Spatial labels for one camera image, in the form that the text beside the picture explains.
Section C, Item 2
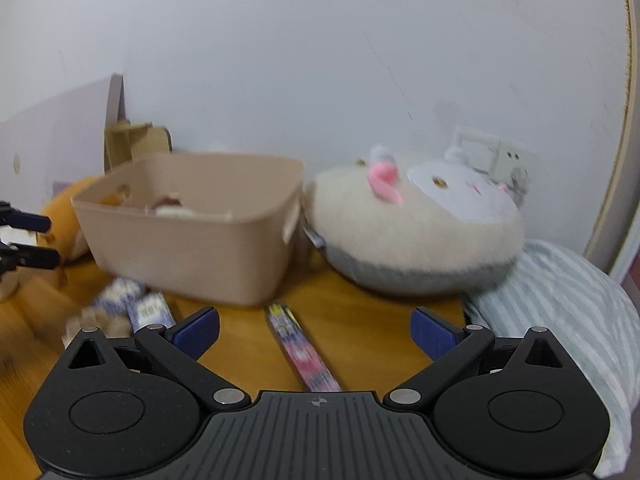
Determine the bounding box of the white patterned wardrobe door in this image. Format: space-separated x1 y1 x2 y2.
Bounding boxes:
584 0 640 286

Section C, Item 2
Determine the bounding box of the cream cat plush cushion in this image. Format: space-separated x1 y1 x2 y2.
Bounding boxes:
301 144 526 297

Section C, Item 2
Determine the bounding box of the long dark printed box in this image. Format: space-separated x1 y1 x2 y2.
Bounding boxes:
266 302 343 393

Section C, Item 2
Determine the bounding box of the beige plastic container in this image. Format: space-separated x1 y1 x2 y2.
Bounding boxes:
72 152 306 308

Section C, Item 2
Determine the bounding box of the brown squirrel plush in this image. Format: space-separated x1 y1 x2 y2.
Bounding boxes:
145 193 185 216

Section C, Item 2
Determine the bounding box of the clear plastic packet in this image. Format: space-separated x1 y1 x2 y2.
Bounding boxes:
64 305 132 352

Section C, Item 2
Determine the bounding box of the brown cardboard piece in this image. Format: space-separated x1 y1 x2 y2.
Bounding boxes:
103 120 174 171

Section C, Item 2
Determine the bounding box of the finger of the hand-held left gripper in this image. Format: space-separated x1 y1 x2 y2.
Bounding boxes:
0 201 52 233
0 242 61 272

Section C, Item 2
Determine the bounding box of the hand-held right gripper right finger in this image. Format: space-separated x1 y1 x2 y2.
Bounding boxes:
382 306 573 407

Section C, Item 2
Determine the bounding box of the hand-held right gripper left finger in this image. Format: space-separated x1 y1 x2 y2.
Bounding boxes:
62 306 251 408

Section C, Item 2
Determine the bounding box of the orange hamster plush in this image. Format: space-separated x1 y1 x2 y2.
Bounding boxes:
39 177 101 265

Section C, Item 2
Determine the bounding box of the white wall socket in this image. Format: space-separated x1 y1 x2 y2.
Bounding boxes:
444 127 537 207

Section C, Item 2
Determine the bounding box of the blue white patterned packet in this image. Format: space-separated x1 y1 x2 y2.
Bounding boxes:
126 292 177 337
92 277 147 322

